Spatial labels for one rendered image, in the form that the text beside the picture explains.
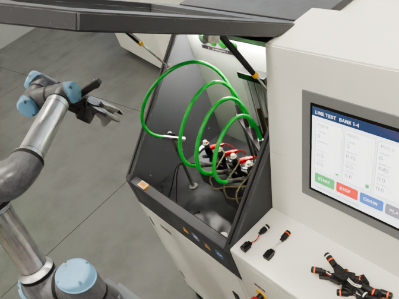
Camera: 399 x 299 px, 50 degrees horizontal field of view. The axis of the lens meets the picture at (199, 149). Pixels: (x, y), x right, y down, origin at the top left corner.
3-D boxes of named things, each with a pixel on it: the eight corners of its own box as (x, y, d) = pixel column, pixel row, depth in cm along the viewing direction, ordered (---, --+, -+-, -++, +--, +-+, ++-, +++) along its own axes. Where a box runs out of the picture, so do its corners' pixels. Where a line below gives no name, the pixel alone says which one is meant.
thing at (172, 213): (143, 204, 201) (129, 181, 191) (150, 199, 202) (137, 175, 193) (234, 274, 157) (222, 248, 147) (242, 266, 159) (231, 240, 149)
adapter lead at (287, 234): (268, 261, 134) (267, 257, 133) (263, 258, 136) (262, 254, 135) (291, 235, 139) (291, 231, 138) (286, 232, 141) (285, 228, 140)
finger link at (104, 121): (114, 131, 164) (94, 118, 164) (121, 118, 162) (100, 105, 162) (111, 133, 161) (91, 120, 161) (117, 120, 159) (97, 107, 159)
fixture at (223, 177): (208, 192, 188) (198, 168, 178) (224, 178, 191) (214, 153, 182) (265, 227, 164) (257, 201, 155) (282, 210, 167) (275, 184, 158)
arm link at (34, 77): (21, 92, 157) (30, 80, 163) (49, 105, 159) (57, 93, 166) (25, 77, 152) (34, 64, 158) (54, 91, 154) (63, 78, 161)
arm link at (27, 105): (37, 96, 143) (50, 79, 151) (9, 102, 146) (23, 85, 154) (49, 115, 148) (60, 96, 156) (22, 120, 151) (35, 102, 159)
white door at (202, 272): (186, 283, 243) (140, 204, 202) (189, 280, 244) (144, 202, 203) (272, 360, 198) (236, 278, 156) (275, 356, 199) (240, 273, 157)
